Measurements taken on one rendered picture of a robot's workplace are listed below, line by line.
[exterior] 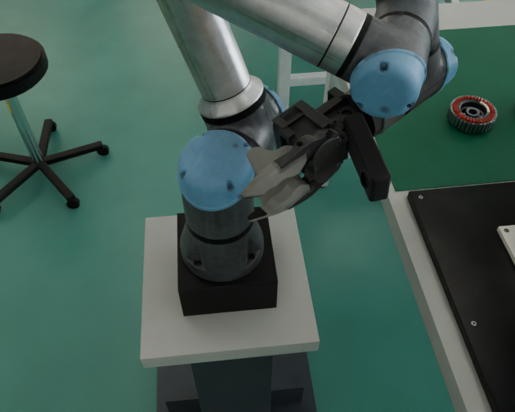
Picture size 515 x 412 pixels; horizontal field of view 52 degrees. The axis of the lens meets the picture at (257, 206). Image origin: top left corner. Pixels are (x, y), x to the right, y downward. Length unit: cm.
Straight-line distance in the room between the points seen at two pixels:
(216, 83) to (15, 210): 159
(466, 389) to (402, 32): 62
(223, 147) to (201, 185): 7
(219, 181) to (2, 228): 159
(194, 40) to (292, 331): 53
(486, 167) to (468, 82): 32
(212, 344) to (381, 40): 61
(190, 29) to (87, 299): 133
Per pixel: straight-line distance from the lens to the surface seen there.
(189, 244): 91
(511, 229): 118
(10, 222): 228
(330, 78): 182
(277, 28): 60
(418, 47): 62
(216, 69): 83
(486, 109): 144
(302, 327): 99
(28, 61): 203
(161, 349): 99
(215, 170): 79
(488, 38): 177
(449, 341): 104
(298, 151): 63
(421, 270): 110
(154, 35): 310
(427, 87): 76
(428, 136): 137
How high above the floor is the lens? 163
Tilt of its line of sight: 50 degrees down
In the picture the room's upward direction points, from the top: straight up
